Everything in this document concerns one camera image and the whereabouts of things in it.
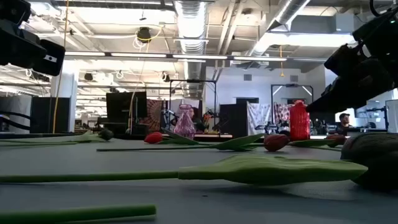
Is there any black cabinet panel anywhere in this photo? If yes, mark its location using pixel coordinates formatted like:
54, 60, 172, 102
219, 97, 249, 138

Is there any black partition panel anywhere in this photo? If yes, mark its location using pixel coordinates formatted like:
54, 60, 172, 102
30, 96, 72, 134

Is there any black table frame rail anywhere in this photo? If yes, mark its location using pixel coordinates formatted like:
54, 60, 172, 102
0, 132, 398, 141

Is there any white panel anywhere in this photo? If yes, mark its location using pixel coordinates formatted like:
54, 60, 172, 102
385, 99, 398, 133

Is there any slanted silver ceiling duct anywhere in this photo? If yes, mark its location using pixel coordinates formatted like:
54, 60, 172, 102
248, 0, 312, 57

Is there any long ceiling light strip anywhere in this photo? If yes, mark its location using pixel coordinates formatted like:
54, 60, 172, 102
64, 51, 327, 63

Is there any orange mandala tapestry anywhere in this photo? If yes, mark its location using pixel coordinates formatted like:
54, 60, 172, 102
141, 98, 164, 131

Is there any large black screen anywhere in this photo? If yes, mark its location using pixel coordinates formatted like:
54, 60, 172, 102
106, 91, 148, 124

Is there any black round ceiling device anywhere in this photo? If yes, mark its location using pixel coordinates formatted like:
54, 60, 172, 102
136, 27, 152, 44

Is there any short yellow pendant cord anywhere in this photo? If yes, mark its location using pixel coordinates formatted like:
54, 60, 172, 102
279, 45, 285, 78

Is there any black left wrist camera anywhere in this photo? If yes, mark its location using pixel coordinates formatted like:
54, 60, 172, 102
32, 39, 67, 77

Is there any black metal stand frame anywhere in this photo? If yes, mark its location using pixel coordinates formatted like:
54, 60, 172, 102
169, 79, 218, 131
271, 83, 314, 125

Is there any grey partition panel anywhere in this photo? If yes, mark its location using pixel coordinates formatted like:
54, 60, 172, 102
0, 96, 32, 134

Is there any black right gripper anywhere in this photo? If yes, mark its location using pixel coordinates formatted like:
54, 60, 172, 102
306, 46, 398, 114

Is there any white patterned cloth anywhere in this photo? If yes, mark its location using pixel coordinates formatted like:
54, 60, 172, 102
247, 101, 272, 136

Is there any white building pillar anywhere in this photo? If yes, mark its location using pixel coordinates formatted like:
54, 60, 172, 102
51, 62, 78, 133

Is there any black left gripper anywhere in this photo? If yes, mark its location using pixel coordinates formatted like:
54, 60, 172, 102
0, 19, 48, 67

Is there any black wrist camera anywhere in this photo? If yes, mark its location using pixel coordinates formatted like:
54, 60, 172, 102
32, 39, 67, 77
323, 44, 354, 75

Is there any round silver ceiling duct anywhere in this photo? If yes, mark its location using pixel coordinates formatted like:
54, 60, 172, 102
173, 0, 208, 100

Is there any green stem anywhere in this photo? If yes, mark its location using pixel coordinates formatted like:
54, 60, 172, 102
0, 204, 157, 224

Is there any red ribbed glass vase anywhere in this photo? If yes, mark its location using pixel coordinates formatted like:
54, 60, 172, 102
289, 99, 311, 141

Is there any rectangular grey air duct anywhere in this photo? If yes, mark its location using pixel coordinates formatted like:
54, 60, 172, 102
267, 14, 357, 48

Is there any long yellow hanging cable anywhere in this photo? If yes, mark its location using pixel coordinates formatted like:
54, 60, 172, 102
52, 0, 70, 134

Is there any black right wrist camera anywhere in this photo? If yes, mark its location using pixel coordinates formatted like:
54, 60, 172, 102
323, 44, 354, 75

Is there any black cable loop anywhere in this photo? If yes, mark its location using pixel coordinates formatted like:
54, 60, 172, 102
0, 110, 32, 130

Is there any dark maroon artificial tulip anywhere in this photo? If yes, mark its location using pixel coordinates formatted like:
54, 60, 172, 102
0, 133, 398, 190
0, 128, 115, 144
289, 133, 348, 150

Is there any pink patterned cloth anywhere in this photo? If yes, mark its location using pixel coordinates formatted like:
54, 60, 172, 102
273, 103, 292, 124

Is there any pink glass vase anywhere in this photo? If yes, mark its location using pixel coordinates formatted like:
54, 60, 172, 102
173, 103, 197, 140

